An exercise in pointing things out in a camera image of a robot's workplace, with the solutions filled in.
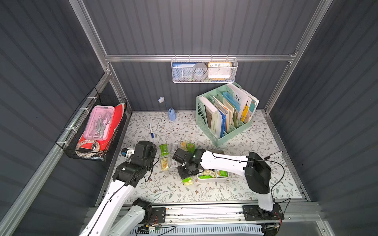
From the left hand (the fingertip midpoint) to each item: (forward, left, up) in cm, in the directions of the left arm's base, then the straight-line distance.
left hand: (152, 148), depth 73 cm
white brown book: (+22, -32, +2) cm, 39 cm away
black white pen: (+8, -74, -22) cm, 78 cm away
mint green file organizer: (+24, -39, +1) cm, 46 cm away
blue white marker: (+25, +9, -22) cm, 35 cm away
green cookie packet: (+13, -20, -22) cm, 32 cm away
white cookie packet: (-9, -12, +2) cm, 15 cm away
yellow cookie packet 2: (+15, -15, -21) cm, 30 cm away
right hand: (-6, -16, -16) cm, 23 cm away
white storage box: (-7, -32, -19) cm, 38 cm away
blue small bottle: (+40, -5, -17) cm, 43 cm away
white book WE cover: (+38, -53, +3) cm, 66 cm away
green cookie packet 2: (+12, -1, -21) cm, 24 cm away
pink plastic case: (+9, +25, +9) cm, 28 cm away
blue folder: (+20, -40, -4) cm, 45 cm away
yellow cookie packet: (+1, -3, -21) cm, 21 cm away
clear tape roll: (-3, +24, +6) cm, 25 cm away
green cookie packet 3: (-10, -18, -20) cm, 28 cm away
